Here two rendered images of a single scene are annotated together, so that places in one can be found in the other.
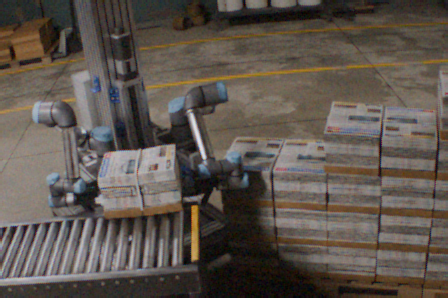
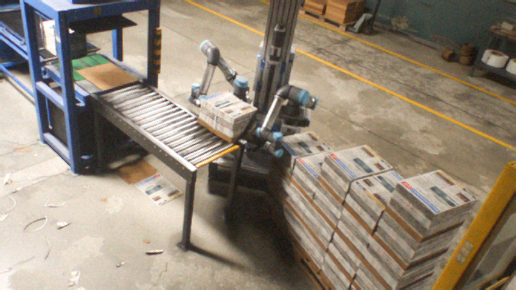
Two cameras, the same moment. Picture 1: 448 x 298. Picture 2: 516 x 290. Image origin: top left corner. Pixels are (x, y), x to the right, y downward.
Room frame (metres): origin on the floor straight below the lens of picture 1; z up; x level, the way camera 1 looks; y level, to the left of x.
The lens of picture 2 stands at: (0.20, -1.51, 2.67)
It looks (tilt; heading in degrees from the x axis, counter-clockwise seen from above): 33 degrees down; 33
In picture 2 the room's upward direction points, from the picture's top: 10 degrees clockwise
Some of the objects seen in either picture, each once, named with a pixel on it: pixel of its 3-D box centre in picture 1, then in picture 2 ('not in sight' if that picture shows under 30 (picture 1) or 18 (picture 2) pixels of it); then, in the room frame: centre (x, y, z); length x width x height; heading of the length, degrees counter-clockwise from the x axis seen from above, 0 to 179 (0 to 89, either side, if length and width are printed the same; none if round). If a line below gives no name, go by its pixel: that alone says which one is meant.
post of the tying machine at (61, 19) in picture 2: not in sight; (69, 99); (1.86, 1.48, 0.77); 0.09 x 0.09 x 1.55; 87
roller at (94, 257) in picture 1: (96, 247); (178, 131); (2.24, 0.55, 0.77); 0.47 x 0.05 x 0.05; 177
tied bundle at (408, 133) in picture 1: (409, 141); (382, 201); (2.52, -1.08, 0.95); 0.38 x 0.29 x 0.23; 157
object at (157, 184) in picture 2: not in sight; (159, 189); (2.26, 0.77, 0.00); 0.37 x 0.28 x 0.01; 87
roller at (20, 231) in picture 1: (11, 254); (143, 107); (2.27, 1.00, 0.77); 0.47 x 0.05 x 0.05; 177
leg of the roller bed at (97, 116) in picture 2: not in sight; (99, 141); (2.04, 1.34, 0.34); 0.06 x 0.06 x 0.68; 87
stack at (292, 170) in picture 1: (332, 221); (324, 216); (2.68, -0.68, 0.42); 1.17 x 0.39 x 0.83; 68
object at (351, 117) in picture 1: (355, 116); (360, 160); (2.64, -0.81, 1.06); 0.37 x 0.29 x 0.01; 157
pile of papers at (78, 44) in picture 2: not in sight; (64, 38); (2.34, 2.32, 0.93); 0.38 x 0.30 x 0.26; 87
